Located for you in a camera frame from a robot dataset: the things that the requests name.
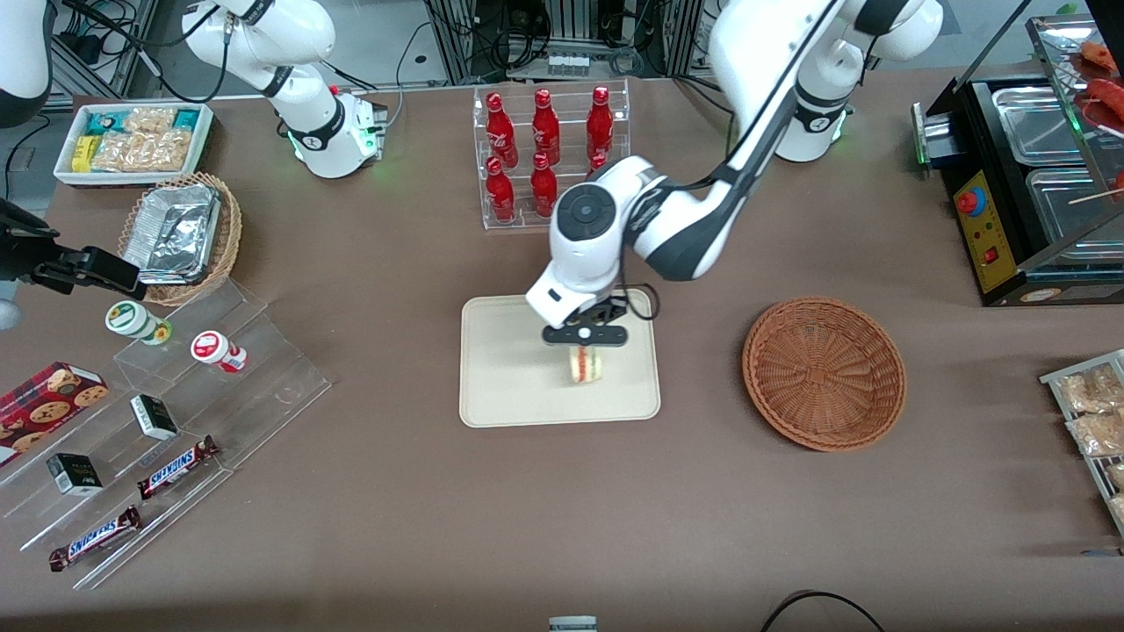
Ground clear acrylic bottle rack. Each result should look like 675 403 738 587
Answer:
472 79 631 231

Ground black hot food warmer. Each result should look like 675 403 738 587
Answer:
911 13 1124 308

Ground white rectangular snack bin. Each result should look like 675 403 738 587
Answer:
54 102 215 189

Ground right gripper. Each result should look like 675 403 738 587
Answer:
0 198 148 301

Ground black floor cable loop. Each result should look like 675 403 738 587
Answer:
759 590 888 632

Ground snickers chocolate bar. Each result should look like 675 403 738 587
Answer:
136 435 221 502
48 505 144 573

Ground metal wire snack tray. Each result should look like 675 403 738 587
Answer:
1040 348 1124 538

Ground steel warmer pan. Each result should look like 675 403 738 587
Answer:
1026 167 1124 264
992 83 1099 166

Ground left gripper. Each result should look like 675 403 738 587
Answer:
525 268 630 348

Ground green lid yogurt cup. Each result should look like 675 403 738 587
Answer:
105 300 174 347

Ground red chocolate cookie box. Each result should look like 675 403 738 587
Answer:
0 361 112 467

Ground beige plastic serving tray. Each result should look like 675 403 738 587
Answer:
458 289 661 429

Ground red lid yogurt cup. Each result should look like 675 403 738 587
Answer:
191 330 249 375

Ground brown wicker basket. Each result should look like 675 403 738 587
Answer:
742 297 907 453

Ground clear acrylic stepped display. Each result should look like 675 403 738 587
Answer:
0 278 333 592

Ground small black carton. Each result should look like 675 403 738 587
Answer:
130 394 180 442
46 452 104 498

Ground light wicker basket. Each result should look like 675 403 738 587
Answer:
118 172 243 306

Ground aluminium frame equipment rack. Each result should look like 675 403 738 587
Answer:
426 0 712 82

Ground triangular sandwich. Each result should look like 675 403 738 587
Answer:
567 345 609 386

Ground large clear cracker bag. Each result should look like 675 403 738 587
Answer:
91 130 192 173

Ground stacked aluminium foil trays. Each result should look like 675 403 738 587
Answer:
122 183 221 285

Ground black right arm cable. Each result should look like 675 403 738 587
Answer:
53 0 231 104

